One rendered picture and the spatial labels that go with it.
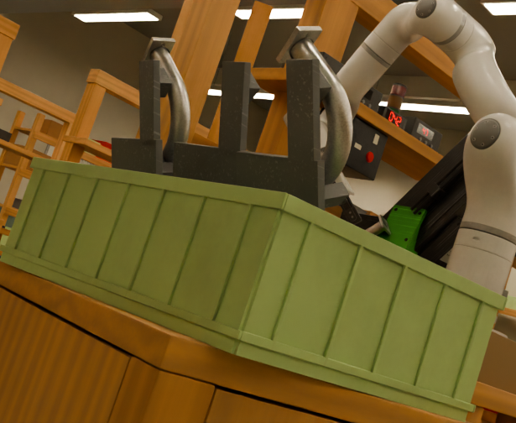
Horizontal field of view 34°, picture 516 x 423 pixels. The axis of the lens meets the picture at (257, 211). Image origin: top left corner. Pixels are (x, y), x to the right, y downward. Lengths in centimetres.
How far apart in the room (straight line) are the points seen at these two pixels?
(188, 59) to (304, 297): 149
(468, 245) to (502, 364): 24
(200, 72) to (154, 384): 156
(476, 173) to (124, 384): 102
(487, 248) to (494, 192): 11
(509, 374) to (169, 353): 95
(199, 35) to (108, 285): 135
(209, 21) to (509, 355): 121
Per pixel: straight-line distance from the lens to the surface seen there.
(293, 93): 102
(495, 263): 172
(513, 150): 171
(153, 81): 128
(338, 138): 102
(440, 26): 197
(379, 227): 245
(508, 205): 173
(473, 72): 191
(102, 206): 115
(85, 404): 98
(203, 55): 234
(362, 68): 214
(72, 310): 109
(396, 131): 272
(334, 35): 267
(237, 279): 88
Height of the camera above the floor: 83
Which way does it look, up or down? 7 degrees up
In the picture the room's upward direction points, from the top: 19 degrees clockwise
